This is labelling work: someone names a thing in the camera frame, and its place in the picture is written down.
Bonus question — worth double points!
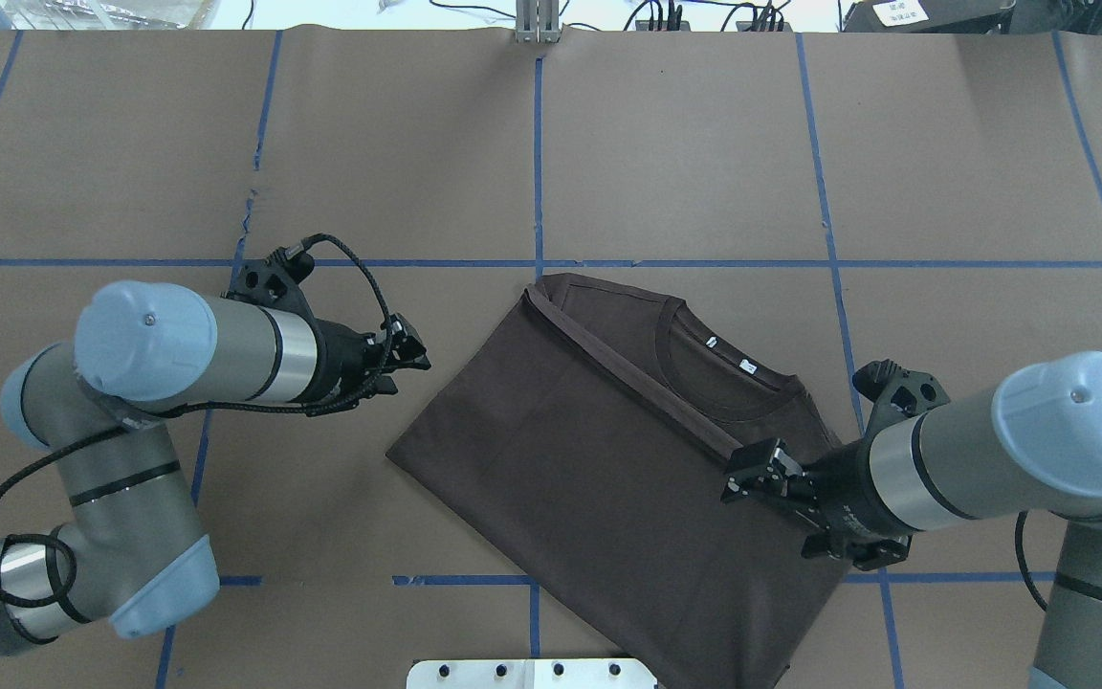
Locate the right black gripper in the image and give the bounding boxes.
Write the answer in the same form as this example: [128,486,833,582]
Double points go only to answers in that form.
[720,439,914,571]

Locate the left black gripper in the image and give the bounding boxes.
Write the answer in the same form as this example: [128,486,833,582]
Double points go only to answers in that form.
[312,314,431,403]

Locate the dark brown t-shirt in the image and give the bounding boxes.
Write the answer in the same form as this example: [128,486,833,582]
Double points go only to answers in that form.
[386,272,846,688]

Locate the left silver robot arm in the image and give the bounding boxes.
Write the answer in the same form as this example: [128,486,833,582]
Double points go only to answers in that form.
[0,267,430,658]

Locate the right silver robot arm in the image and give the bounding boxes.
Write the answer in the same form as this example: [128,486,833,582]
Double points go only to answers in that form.
[721,349,1102,688]

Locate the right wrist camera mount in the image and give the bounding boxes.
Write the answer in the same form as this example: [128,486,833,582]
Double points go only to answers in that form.
[851,359,952,437]

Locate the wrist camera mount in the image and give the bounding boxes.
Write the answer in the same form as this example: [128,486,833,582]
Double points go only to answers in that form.
[223,244,316,317]
[851,359,952,437]

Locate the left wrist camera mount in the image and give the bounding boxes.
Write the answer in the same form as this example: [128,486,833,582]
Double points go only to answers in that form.
[223,244,316,317]

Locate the aluminium frame post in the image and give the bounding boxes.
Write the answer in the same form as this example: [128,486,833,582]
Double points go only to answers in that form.
[515,0,565,45]

